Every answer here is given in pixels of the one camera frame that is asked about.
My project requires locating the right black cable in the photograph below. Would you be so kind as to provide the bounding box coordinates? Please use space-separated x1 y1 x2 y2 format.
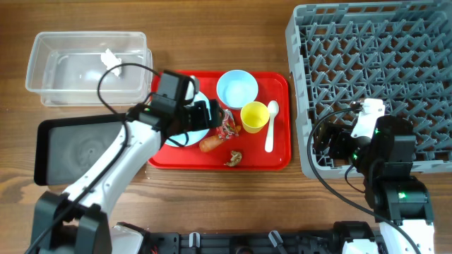
306 107 421 254

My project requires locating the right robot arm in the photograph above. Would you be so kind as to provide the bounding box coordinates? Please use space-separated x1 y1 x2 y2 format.
308 115 434 253

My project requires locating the black cable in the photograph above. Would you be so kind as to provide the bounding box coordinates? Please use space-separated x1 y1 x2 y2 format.
306 107 421 254
24 62 191 254

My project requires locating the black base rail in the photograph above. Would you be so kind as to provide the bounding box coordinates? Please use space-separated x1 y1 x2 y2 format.
141 231 343 254

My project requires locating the light blue plate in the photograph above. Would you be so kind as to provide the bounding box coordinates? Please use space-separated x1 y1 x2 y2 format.
159 90 209 147

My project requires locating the grey dishwasher rack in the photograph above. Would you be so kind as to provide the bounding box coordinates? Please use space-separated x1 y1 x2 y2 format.
285 1 451 179

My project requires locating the orange carrot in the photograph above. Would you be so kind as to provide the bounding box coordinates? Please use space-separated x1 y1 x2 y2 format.
199 126 242 152

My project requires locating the white plastic spoon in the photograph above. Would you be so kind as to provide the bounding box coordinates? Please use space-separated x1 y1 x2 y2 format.
264 100 279 153

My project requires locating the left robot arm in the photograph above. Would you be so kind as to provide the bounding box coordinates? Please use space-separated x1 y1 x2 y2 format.
27 99 225 253

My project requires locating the ginger root piece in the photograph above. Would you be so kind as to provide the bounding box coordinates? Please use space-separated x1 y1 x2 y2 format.
225 151 242 167

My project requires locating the white tissue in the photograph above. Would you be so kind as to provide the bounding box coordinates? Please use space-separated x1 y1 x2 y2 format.
100 49 122 77

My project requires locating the yellow plastic cup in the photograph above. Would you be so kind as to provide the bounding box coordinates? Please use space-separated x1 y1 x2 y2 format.
240 102 270 134

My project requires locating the light blue bowl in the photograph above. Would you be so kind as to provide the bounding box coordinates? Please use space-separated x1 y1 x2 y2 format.
216 70 258 109

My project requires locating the red serving tray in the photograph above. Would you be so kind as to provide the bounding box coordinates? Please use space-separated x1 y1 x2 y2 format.
148 72 292 171

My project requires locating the left black cable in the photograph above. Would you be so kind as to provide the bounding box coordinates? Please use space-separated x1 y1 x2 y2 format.
24 62 191 254

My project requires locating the black waste tray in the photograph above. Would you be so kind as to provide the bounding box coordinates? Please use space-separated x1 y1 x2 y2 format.
34 114 122 186

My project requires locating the clear plastic waste bin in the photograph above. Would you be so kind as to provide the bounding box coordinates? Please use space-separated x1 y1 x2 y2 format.
25 31 153 107

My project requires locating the red candy wrapper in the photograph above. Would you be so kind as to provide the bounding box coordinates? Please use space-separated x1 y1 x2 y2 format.
216 109 239 140

